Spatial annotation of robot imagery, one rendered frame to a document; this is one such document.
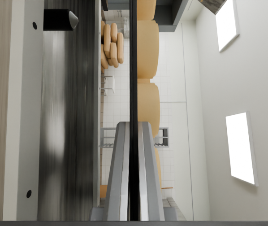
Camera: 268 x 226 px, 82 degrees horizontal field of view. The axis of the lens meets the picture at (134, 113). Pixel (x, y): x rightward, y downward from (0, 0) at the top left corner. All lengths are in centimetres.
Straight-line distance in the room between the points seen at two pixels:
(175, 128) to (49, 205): 437
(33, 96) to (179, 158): 455
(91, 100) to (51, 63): 15
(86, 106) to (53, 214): 25
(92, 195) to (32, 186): 30
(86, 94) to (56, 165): 20
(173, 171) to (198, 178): 69
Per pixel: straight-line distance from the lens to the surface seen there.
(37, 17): 21
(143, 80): 19
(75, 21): 31
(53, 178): 37
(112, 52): 405
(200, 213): 518
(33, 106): 18
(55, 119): 35
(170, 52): 528
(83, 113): 45
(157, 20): 74
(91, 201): 49
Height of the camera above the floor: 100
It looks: level
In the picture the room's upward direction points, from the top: 90 degrees clockwise
